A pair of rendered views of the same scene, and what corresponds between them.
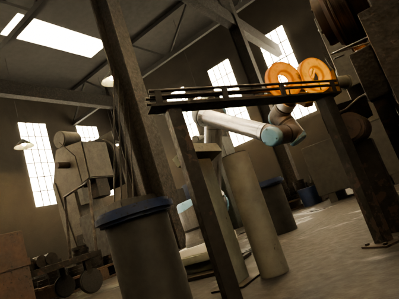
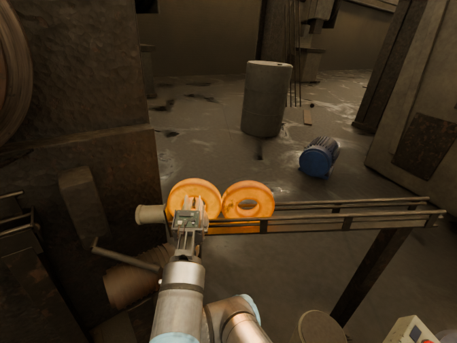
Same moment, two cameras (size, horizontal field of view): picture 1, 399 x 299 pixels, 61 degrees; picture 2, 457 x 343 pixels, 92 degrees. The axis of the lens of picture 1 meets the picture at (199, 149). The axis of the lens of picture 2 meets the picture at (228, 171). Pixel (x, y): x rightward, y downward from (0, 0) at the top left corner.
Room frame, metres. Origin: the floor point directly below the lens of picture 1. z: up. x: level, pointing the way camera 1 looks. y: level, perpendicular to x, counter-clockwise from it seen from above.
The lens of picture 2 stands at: (1.80, -0.30, 1.14)
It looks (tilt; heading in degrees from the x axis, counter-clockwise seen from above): 32 degrees down; 199
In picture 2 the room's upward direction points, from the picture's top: 4 degrees clockwise
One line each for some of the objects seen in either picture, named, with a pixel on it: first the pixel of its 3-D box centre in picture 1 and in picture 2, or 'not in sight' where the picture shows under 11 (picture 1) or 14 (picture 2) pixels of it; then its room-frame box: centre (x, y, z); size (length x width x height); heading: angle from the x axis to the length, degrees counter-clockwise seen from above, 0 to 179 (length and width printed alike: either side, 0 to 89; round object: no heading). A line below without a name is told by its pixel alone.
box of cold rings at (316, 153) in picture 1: (355, 160); not in sight; (4.38, -1.86, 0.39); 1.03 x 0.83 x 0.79; 62
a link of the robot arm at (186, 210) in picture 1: (192, 212); not in sight; (2.11, 0.16, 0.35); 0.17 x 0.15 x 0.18; 130
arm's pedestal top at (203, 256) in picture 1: (204, 253); not in sight; (2.10, 0.16, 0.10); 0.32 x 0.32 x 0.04; 62
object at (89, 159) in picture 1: (94, 193); not in sight; (6.58, 2.25, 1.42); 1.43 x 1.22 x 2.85; 63
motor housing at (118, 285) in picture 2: (371, 171); (151, 306); (1.48, -0.67, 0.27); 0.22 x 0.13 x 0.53; 148
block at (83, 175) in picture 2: (371, 73); (86, 207); (1.48, -0.85, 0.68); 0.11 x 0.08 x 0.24; 58
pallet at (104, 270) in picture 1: (82, 264); not in sight; (4.05, 1.72, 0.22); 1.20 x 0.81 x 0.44; 143
